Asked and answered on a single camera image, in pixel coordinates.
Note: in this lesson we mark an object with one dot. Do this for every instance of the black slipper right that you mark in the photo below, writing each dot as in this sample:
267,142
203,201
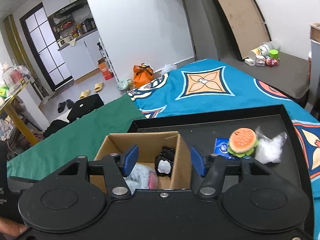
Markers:
69,103

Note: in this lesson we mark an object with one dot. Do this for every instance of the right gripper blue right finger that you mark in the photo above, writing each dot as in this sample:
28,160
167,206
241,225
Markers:
199,162

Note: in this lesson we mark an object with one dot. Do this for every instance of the yellow side table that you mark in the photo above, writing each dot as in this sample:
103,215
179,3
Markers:
21,126

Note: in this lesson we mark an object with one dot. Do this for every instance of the orange cardboard box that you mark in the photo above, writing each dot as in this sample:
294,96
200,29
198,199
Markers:
104,68

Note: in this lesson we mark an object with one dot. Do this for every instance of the black slipper left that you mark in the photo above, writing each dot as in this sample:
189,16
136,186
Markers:
61,107

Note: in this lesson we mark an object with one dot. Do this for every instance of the plush hamburger toy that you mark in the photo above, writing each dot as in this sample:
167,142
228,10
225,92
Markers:
242,142

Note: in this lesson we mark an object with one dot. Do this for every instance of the green fabric cloth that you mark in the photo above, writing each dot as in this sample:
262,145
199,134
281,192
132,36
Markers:
82,137

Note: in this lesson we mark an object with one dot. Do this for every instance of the black dice stool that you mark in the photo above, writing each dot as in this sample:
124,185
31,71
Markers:
84,106

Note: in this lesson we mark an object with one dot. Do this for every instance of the black shallow tray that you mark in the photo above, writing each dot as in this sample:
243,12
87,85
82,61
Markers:
249,163

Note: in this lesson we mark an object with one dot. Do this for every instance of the blue tissue pack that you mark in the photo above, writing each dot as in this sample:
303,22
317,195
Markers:
221,148

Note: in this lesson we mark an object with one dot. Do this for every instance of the yellow slipper right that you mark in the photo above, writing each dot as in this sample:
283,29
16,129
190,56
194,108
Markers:
98,87

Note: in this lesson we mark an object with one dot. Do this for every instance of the large framed board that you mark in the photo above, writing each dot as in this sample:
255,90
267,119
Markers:
244,24

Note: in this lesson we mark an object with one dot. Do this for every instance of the yellow slipper left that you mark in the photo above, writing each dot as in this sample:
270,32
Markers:
84,94

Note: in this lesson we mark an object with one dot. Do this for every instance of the black lace scrunchie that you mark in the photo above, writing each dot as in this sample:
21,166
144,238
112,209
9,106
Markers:
164,162

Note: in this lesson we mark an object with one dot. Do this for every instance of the white kitchen cabinet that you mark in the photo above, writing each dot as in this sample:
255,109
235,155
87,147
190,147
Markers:
82,58

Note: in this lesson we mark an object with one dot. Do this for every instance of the white plastic tub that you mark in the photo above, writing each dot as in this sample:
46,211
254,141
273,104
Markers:
262,50

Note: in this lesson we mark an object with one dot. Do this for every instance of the yellow slipper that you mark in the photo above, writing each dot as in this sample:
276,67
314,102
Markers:
84,94
98,87

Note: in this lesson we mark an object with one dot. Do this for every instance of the fluffy light blue towel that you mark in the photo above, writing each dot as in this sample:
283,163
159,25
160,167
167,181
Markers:
141,177

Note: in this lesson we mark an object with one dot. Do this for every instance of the blue patterned blanket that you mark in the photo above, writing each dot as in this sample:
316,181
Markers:
210,85

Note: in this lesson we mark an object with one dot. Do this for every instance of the green lid jar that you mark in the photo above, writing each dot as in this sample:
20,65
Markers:
274,54

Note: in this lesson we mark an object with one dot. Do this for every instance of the black clothes pile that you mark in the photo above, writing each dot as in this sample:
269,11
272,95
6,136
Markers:
54,126

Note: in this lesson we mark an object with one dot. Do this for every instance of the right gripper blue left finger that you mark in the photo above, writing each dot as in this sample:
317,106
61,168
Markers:
128,160

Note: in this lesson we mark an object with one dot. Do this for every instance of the clear plastic bag white filling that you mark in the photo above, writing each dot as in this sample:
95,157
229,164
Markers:
269,150

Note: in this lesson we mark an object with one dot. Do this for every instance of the person's left hand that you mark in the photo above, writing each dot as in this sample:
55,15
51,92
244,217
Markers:
11,229

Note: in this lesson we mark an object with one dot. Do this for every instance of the orange gift bag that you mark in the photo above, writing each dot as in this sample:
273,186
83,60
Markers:
142,74

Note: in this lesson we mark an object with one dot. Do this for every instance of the black spray bottle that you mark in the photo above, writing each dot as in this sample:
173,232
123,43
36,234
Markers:
101,49

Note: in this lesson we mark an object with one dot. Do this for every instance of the black slipper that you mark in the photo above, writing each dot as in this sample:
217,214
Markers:
61,107
69,103

